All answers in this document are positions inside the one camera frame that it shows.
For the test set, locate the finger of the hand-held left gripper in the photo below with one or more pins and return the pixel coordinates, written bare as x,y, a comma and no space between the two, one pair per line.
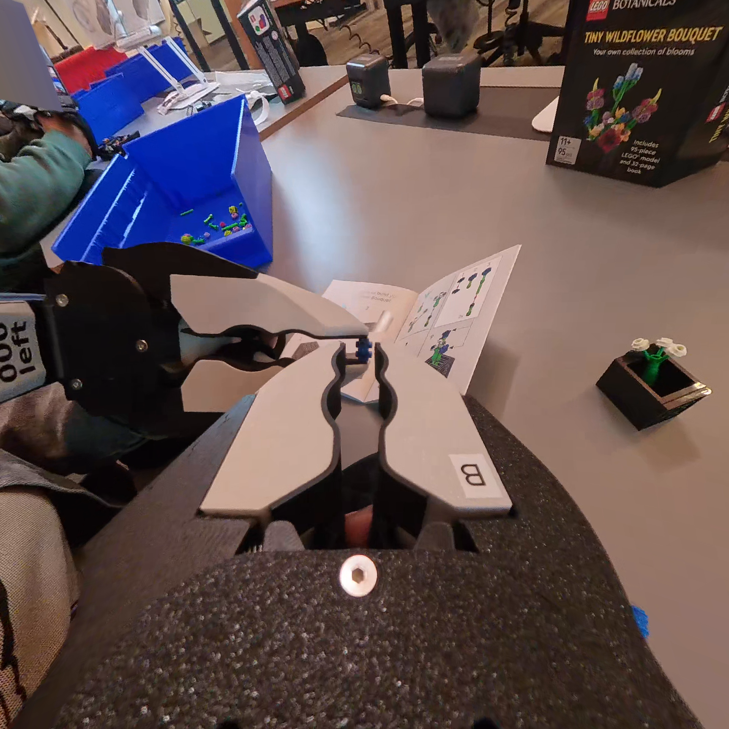
256,302
228,384

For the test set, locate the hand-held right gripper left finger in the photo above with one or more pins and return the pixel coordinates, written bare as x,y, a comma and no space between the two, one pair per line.
273,444

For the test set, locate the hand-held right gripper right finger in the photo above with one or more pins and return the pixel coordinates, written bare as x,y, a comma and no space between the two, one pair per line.
433,438

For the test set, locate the small blue lego flower piece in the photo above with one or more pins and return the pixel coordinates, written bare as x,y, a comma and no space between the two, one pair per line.
361,348

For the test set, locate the lego instruction booklet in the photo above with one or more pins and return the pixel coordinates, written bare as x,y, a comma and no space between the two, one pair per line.
455,319

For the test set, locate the large blue plastic bin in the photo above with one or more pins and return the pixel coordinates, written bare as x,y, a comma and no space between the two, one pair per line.
193,165

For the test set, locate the pile of small lego pieces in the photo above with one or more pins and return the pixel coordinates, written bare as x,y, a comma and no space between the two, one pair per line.
225,225

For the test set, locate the black lego pot with flowers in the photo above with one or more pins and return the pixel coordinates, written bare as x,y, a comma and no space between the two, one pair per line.
638,398

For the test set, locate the small black lego set box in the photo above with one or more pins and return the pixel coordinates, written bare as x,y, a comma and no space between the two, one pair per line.
270,51

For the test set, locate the black flower lego set box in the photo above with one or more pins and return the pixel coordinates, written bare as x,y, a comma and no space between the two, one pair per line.
626,114

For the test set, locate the person's printed shirt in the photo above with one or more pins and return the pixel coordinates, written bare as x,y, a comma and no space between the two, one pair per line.
34,569

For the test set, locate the dark cube device green light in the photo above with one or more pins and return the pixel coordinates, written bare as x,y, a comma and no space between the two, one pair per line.
367,80

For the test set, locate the red plastic bin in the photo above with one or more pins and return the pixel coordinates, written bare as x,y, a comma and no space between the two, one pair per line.
91,65

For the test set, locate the dark grey cube device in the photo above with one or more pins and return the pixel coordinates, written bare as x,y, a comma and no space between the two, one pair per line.
451,85

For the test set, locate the dark grey desk mat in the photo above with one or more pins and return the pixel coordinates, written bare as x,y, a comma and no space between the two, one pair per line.
512,114

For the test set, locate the white flat stand base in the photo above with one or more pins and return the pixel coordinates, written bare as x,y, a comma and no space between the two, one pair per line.
545,117

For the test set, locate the black table frame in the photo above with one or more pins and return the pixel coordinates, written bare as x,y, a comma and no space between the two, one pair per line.
407,28

